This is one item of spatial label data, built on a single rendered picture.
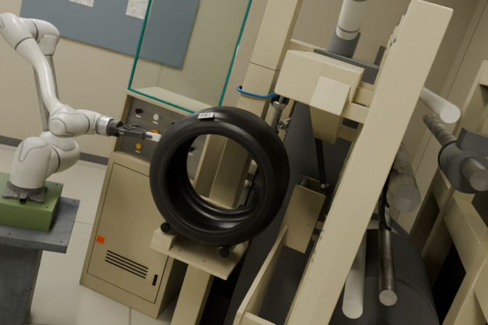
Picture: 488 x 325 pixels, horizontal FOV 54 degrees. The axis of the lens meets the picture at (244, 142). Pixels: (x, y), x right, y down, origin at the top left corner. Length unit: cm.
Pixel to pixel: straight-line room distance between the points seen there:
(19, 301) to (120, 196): 75
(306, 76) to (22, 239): 146
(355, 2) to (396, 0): 295
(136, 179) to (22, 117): 249
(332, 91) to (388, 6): 404
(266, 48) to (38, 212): 129
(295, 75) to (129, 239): 172
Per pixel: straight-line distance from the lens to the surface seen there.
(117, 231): 296
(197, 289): 260
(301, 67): 155
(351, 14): 261
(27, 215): 241
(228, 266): 216
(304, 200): 220
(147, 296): 304
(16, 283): 262
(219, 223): 223
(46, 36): 255
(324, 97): 144
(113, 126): 217
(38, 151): 238
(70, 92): 497
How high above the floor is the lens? 184
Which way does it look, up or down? 14 degrees down
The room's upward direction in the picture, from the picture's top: 17 degrees clockwise
